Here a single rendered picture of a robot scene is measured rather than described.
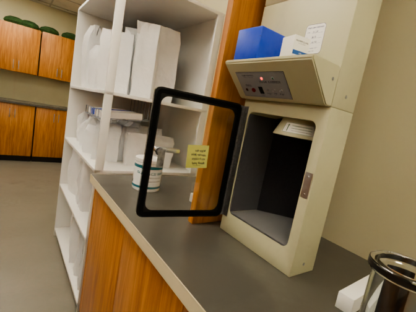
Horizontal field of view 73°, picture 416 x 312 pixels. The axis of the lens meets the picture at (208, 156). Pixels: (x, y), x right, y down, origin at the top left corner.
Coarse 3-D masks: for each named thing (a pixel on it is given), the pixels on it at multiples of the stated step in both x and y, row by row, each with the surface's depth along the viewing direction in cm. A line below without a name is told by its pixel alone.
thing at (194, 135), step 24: (168, 120) 83; (192, 120) 87; (216, 120) 91; (168, 144) 85; (192, 144) 89; (216, 144) 93; (168, 168) 87; (192, 168) 90; (216, 168) 95; (168, 192) 88; (192, 192) 92; (216, 192) 97
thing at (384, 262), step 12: (372, 252) 46; (384, 252) 47; (384, 264) 42; (396, 264) 47; (408, 264) 46; (372, 276) 44; (396, 276) 39; (408, 276) 46; (372, 288) 43; (384, 288) 41; (396, 288) 40; (408, 288) 38; (372, 300) 43; (384, 300) 41; (396, 300) 40; (408, 300) 39
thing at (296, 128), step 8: (288, 120) 84; (296, 120) 82; (304, 120) 82; (280, 128) 85; (288, 128) 83; (296, 128) 81; (304, 128) 81; (312, 128) 81; (296, 136) 81; (304, 136) 80; (312, 136) 80
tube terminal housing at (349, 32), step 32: (320, 0) 74; (352, 0) 67; (288, 32) 82; (352, 32) 68; (352, 64) 71; (352, 96) 74; (320, 128) 72; (320, 160) 73; (320, 192) 76; (224, 224) 100; (320, 224) 80; (288, 256) 77
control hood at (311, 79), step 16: (240, 64) 82; (256, 64) 77; (272, 64) 72; (288, 64) 68; (304, 64) 65; (320, 64) 64; (336, 64) 68; (288, 80) 72; (304, 80) 68; (320, 80) 65; (336, 80) 69; (240, 96) 93; (304, 96) 72; (320, 96) 68
